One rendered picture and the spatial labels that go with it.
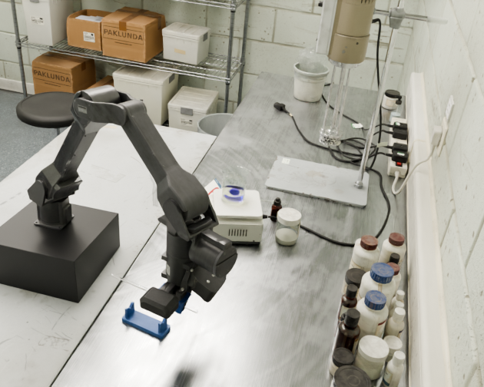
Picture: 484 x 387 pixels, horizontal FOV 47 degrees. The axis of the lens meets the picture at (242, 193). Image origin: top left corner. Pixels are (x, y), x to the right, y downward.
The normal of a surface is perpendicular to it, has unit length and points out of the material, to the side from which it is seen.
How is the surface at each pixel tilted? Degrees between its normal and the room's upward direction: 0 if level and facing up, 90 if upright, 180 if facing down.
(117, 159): 0
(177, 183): 28
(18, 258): 90
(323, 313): 0
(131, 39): 89
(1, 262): 90
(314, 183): 0
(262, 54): 90
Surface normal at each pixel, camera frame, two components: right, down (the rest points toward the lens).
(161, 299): 0.09, -0.84
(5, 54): -0.25, 0.51
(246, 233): 0.07, 0.54
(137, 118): 0.57, -0.44
